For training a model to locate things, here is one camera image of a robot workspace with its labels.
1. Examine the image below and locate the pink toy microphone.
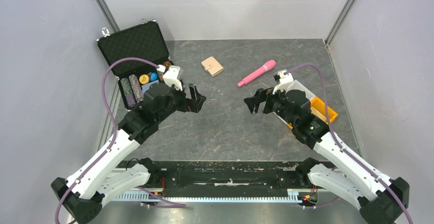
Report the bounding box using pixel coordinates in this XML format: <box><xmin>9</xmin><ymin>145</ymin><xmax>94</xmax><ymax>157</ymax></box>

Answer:
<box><xmin>237</xmin><ymin>59</ymin><xmax>276</xmax><ymax>87</ymax></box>

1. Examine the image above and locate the purple grey chip stack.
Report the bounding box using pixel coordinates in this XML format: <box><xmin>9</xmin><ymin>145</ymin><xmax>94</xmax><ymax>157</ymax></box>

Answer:
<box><xmin>128</xmin><ymin>74</ymin><xmax>144</xmax><ymax>103</ymax></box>

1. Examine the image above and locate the purple cable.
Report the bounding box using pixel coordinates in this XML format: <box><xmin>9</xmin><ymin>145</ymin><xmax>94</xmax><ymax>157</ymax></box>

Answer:
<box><xmin>54</xmin><ymin>57</ymin><xmax>187</xmax><ymax>224</ymax></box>
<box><xmin>284</xmin><ymin>62</ymin><xmax>415</xmax><ymax>224</ymax></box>

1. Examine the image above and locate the white plastic bin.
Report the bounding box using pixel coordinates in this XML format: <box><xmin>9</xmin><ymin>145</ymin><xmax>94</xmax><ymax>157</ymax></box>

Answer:
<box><xmin>286</xmin><ymin>80</ymin><xmax>317</xmax><ymax>101</ymax></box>

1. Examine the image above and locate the blue card deck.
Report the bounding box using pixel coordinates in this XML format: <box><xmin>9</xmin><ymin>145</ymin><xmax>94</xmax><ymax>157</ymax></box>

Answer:
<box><xmin>141</xmin><ymin>80</ymin><xmax>159</xmax><ymax>94</ymax></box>

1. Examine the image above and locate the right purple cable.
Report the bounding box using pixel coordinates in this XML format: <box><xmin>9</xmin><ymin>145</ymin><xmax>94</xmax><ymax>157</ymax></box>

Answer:
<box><xmin>284</xmin><ymin>62</ymin><xmax>415</xmax><ymax>224</ymax></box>

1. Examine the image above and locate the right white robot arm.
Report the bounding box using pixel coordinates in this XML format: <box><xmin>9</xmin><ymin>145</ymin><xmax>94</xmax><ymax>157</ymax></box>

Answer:
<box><xmin>244</xmin><ymin>88</ymin><xmax>409</xmax><ymax>223</ymax></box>

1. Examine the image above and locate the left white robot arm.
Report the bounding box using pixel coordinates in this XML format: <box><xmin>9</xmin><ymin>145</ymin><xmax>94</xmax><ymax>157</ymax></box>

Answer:
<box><xmin>51</xmin><ymin>83</ymin><xmax>206</xmax><ymax>223</ymax></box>

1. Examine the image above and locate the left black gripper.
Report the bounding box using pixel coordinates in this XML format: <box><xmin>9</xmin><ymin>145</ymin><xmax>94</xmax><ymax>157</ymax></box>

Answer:
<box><xmin>156</xmin><ymin>82</ymin><xmax>206</xmax><ymax>123</ymax></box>

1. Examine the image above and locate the white slotted cable duct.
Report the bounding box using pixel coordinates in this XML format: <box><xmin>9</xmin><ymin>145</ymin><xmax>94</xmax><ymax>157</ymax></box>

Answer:
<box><xmin>113</xmin><ymin>190</ymin><xmax>302</xmax><ymax>204</ymax></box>

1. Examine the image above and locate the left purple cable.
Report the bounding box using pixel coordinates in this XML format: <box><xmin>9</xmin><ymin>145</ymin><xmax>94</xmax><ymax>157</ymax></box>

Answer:
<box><xmin>54</xmin><ymin>57</ymin><xmax>187</xmax><ymax>224</ymax></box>

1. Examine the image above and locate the orange plastic bin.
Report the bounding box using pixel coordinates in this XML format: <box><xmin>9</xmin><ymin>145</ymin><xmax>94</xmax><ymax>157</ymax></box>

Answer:
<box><xmin>285</xmin><ymin>94</ymin><xmax>338</xmax><ymax>129</ymax></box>

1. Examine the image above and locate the green purple chip stack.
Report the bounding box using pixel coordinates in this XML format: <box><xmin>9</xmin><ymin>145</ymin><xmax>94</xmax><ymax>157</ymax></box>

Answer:
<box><xmin>120</xmin><ymin>78</ymin><xmax>137</xmax><ymax>109</ymax></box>

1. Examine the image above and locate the blue dealer chip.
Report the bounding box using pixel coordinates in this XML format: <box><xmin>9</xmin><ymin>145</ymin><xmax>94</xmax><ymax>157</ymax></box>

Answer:
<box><xmin>148</xmin><ymin>72</ymin><xmax>159</xmax><ymax>82</ymax></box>

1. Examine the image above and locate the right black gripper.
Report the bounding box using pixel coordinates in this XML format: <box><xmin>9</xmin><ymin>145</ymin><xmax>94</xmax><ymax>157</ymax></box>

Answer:
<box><xmin>244</xmin><ymin>82</ymin><xmax>297</xmax><ymax>127</ymax></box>

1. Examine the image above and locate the yellow dealer chip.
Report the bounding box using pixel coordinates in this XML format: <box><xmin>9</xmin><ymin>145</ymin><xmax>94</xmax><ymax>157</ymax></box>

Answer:
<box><xmin>138</xmin><ymin>74</ymin><xmax>150</xmax><ymax>85</ymax></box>

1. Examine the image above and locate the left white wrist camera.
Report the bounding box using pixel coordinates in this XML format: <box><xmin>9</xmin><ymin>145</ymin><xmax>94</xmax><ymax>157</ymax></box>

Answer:
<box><xmin>157</xmin><ymin>65</ymin><xmax>184</xmax><ymax>91</ymax></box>

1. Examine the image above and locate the black poker chip case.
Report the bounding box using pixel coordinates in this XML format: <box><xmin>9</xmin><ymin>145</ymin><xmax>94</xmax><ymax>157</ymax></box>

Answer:
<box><xmin>96</xmin><ymin>20</ymin><xmax>173</xmax><ymax>109</ymax></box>

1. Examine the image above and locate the beige card holder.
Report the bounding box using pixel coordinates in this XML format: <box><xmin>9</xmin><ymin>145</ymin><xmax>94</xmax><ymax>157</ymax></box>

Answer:
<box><xmin>201</xmin><ymin>56</ymin><xmax>224</xmax><ymax>77</ymax></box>

